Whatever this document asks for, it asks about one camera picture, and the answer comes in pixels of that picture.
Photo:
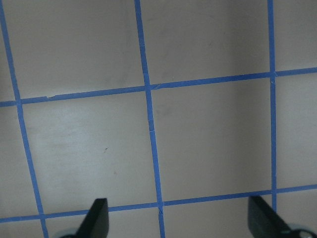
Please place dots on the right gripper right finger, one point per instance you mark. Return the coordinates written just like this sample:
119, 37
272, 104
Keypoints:
263, 221

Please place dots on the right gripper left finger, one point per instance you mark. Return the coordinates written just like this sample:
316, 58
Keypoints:
96, 222

